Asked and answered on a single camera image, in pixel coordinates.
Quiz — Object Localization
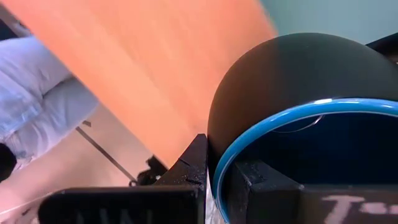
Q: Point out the black mug blue inside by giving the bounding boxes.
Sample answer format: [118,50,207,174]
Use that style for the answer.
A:
[206,32,398,224]

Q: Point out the green table mat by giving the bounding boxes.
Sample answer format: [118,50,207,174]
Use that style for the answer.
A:
[259,0,398,44]

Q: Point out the black shelf frame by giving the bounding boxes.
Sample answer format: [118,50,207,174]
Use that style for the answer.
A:
[75,120,170,187]

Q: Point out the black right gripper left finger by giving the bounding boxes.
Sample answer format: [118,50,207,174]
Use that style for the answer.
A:
[37,133,208,224]

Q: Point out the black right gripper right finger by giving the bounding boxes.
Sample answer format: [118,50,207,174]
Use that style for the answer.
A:
[226,160,398,224]

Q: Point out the person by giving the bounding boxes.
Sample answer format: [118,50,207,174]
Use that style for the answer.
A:
[0,34,100,183]

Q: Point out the wooden raised shelf board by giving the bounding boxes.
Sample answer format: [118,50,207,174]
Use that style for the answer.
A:
[0,0,277,169]

